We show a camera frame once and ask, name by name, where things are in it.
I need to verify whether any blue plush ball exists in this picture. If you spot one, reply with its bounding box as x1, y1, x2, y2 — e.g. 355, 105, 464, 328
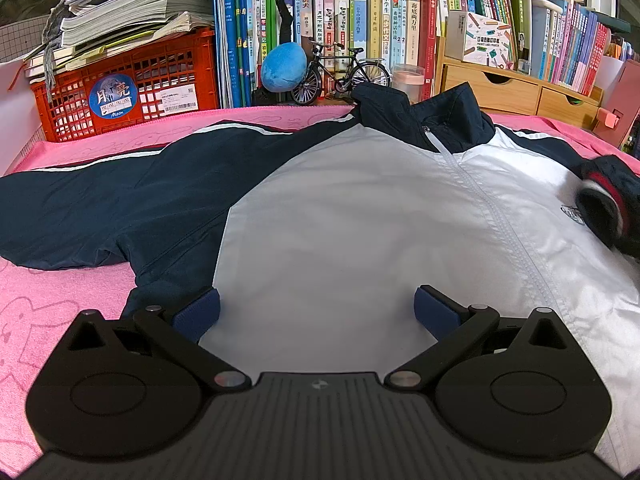
261, 42, 308, 93

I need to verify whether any grey grid mat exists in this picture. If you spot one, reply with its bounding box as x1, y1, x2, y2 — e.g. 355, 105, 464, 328
0, 22, 56, 63

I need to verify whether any miniature black bicycle model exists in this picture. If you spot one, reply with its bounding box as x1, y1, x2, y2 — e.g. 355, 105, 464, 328
291, 40, 392, 107

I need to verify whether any black hanging strap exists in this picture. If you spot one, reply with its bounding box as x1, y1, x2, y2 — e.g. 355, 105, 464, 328
276, 0, 302, 48

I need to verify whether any white board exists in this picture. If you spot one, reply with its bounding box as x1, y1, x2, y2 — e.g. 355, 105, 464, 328
0, 57, 46, 176

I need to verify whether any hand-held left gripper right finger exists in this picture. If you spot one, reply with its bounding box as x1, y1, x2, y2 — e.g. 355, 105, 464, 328
385, 284, 569, 390

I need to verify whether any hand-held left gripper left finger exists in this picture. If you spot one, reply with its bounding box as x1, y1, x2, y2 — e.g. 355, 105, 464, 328
66, 286, 253, 393

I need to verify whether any stack of papers and booklets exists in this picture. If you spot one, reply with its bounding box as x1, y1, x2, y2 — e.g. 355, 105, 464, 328
25, 0, 216, 83

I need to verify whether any wooden drawer organizer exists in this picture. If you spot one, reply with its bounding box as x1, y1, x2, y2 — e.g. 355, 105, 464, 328
434, 35, 606, 133

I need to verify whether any pink cardboard box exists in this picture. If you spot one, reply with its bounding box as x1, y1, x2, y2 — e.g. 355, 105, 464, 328
595, 57, 640, 152

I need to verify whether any row of pale spine books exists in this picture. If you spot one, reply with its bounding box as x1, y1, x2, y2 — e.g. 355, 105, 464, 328
295, 0, 438, 103

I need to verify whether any row of thin colourful books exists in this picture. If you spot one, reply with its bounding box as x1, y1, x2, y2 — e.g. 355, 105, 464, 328
435, 0, 613, 97

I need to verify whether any row of tall blue books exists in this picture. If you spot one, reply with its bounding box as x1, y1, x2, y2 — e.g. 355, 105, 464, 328
212, 0, 281, 108

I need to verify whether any navy and white jacket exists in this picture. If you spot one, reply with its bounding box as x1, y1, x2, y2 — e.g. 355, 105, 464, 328
0, 82, 640, 466

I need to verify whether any white printed cardboard box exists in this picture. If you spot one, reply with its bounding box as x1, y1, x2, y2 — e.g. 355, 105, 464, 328
445, 10, 518, 70

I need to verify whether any red plastic crate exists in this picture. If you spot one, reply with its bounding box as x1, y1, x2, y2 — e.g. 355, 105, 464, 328
30, 27, 221, 143

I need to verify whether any pink rabbit print towel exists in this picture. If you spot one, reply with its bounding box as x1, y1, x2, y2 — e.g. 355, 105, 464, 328
0, 104, 640, 476

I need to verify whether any clear cup with pink lid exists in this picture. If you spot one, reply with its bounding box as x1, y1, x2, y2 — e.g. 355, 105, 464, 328
391, 64, 426, 106

